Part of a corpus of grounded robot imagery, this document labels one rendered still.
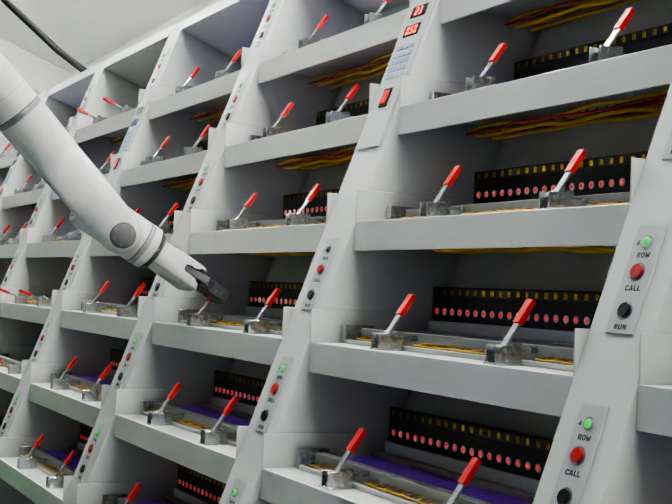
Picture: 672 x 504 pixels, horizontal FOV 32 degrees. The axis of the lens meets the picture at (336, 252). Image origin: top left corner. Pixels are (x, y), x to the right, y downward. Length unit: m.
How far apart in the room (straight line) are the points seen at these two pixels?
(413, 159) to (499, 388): 0.60
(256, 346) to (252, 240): 0.27
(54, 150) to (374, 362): 0.78
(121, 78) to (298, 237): 2.01
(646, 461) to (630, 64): 0.49
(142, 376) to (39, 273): 1.42
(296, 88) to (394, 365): 1.13
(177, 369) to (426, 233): 0.94
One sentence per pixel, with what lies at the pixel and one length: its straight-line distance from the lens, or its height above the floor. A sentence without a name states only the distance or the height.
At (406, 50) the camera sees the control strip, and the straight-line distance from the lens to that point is 1.91.
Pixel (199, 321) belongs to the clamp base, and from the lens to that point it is 2.22.
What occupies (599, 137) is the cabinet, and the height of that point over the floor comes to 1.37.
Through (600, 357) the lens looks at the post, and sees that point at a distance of 1.22.
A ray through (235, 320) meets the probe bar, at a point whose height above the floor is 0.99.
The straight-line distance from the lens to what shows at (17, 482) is 2.85.
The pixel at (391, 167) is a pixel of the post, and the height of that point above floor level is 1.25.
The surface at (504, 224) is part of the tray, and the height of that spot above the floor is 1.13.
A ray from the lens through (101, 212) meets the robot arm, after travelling 2.05.
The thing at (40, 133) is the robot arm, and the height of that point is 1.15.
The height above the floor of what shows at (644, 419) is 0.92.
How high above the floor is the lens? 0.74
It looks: 12 degrees up
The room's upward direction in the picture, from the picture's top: 21 degrees clockwise
